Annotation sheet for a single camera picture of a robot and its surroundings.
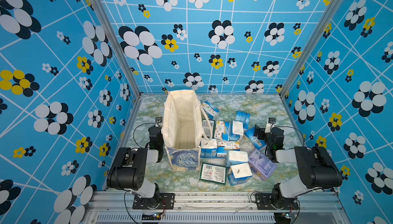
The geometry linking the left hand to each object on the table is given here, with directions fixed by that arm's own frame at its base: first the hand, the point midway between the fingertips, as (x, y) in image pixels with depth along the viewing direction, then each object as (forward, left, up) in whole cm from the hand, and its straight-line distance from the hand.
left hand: (165, 124), depth 94 cm
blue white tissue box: (+9, -29, +1) cm, 31 cm away
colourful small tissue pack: (-14, -35, -1) cm, 38 cm away
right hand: (0, -63, -1) cm, 63 cm away
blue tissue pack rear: (+5, -51, -1) cm, 51 cm away
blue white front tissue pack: (-18, -27, +4) cm, 32 cm away
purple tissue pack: (-24, -54, -2) cm, 59 cm away
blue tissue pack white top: (-31, -41, +4) cm, 51 cm away
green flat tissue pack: (-28, -29, -2) cm, 41 cm away
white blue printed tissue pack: (-4, -35, -1) cm, 35 cm away
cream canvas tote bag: (+6, -12, -5) cm, 14 cm away
